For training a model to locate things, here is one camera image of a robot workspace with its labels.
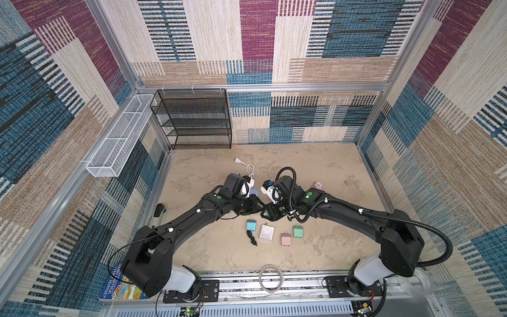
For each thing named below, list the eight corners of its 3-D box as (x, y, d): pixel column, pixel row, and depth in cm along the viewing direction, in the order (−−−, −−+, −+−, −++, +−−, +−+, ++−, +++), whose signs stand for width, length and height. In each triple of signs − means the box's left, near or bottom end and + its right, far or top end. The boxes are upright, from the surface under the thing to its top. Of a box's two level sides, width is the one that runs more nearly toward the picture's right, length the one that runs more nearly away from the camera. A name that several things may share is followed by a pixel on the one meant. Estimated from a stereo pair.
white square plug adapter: (258, 238, 87) (258, 236, 85) (262, 226, 90) (262, 224, 89) (271, 242, 86) (272, 240, 84) (274, 229, 89) (275, 227, 88)
